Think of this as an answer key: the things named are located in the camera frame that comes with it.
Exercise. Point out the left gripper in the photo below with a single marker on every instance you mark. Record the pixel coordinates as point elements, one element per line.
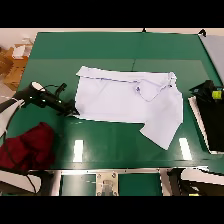
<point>66,108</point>

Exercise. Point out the white shirt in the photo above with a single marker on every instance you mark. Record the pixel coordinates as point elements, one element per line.
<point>113,100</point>

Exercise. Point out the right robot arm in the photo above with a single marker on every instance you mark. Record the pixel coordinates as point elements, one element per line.
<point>201,176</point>

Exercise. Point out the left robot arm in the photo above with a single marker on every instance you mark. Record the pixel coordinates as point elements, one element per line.
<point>8,113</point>

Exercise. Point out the red garment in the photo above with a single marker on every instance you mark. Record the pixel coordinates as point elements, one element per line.
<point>31,146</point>

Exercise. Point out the cardboard box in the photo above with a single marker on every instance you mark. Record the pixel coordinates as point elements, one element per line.
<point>15,71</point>

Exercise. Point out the black garment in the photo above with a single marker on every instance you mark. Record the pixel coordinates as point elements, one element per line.
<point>213,116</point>

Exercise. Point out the grey garment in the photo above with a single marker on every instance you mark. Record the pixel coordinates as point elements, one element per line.
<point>215,53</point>

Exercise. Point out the silver frame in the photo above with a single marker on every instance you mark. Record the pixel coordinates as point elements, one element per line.
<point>106,181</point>

